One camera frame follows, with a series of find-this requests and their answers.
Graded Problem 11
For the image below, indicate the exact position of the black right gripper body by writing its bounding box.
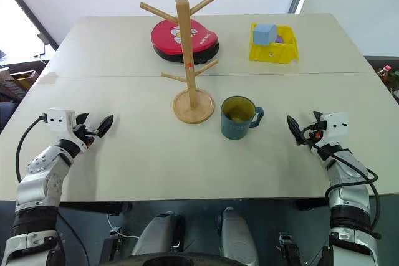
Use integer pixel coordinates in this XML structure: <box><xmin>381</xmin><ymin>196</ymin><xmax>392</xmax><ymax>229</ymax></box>
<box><xmin>302</xmin><ymin>128</ymin><xmax>325</xmax><ymax>148</ymax></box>

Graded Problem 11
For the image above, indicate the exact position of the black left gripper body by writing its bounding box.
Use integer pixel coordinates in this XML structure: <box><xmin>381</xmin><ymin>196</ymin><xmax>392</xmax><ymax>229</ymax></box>
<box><xmin>72</xmin><ymin>123</ymin><xmax>104</xmax><ymax>149</ymax></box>

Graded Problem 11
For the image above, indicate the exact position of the wooden mug tree stand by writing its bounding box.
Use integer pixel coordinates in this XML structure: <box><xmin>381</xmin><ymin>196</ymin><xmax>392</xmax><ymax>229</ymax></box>
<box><xmin>139</xmin><ymin>0</ymin><xmax>226</xmax><ymax>125</ymax></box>

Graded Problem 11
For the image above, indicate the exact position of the blue mug yellow inside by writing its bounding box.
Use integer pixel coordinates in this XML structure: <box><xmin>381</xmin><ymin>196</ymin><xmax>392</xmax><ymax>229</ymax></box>
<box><xmin>220</xmin><ymin>95</ymin><xmax>265</xmax><ymax>140</ymax></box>

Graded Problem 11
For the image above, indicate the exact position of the wooden box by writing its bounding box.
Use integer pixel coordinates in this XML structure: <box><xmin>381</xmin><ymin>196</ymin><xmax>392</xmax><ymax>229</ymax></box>
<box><xmin>8</xmin><ymin>69</ymin><xmax>41</xmax><ymax>92</ymax></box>

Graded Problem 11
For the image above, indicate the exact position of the yellow plastic bin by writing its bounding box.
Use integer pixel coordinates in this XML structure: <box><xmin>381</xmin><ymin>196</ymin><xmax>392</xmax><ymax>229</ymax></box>
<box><xmin>248</xmin><ymin>22</ymin><xmax>301</xmax><ymax>62</ymax></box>

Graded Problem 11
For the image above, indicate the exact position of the bottle with red cap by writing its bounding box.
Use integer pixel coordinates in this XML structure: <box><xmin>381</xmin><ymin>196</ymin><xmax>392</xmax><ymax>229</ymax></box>
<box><xmin>377</xmin><ymin>64</ymin><xmax>394</xmax><ymax>93</ymax></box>

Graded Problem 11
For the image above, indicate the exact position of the light blue block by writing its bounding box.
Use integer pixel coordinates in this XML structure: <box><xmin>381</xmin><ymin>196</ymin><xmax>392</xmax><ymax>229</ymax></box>
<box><xmin>252</xmin><ymin>23</ymin><xmax>279</xmax><ymax>47</ymax></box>

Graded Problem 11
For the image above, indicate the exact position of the red and black round pad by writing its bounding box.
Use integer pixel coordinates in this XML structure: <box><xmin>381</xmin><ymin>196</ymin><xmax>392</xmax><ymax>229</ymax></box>
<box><xmin>150</xmin><ymin>18</ymin><xmax>220</xmax><ymax>64</ymax></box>

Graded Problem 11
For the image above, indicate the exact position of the silver left robot leg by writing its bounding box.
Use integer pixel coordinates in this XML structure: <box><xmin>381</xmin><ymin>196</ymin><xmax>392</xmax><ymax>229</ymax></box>
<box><xmin>130</xmin><ymin>212</ymin><xmax>185</xmax><ymax>258</ymax></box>

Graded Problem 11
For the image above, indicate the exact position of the silver robot leg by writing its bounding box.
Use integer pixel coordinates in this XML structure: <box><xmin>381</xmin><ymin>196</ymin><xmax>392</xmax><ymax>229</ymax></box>
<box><xmin>130</xmin><ymin>212</ymin><xmax>185</xmax><ymax>258</ymax></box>
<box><xmin>217</xmin><ymin>207</ymin><xmax>260</xmax><ymax>266</ymax></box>

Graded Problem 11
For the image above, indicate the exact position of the silver right robot leg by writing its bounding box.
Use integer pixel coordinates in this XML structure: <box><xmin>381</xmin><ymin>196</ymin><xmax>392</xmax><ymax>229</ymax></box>
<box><xmin>217</xmin><ymin>207</ymin><xmax>260</xmax><ymax>266</ymax></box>

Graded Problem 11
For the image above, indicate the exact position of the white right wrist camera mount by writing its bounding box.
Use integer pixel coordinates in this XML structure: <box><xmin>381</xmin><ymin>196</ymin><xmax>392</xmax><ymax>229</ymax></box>
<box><xmin>320</xmin><ymin>112</ymin><xmax>350</xmax><ymax>147</ymax></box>

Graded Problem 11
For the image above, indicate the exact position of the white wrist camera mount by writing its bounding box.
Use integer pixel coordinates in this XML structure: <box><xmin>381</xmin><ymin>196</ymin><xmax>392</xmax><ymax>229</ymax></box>
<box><xmin>42</xmin><ymin>108</ymin><xmax>90</xmax><ymax>152</ymax></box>
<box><xmin>320</xmin><ymin>112</ymin><xmax>350</xmax><ymax>147</ymax></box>

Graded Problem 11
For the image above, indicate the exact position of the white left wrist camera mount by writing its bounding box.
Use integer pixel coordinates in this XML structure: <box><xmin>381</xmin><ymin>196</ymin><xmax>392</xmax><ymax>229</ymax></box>
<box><xmin>42</xmin><ymin>108</ymin><xmax>90</xmax><ymax>152</ymax></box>

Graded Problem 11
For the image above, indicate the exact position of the black table frame bar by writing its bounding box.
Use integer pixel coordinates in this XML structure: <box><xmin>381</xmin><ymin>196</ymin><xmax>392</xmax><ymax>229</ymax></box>
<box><xmin>58</xmin><ymin>201</ymin><xmax>133</xmax><ymax>216</ymax></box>
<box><xmin>295</xmin><ymin>197</ymin><xmax>332</xmax><ymax>212</ymax></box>

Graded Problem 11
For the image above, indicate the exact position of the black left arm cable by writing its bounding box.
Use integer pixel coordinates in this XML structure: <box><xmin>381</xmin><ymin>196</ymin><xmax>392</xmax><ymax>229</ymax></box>
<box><xmin>15</xmin><ymin>116</ymin><xmax>48</xmax><ymax>183</ymax></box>

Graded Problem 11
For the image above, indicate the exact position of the thin white cable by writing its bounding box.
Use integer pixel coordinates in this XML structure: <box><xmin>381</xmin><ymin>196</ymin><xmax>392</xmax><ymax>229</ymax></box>
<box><xmin>107</xmin><ymin>214</ymin><xmax>140</xmax><ymax>239</ymax></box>

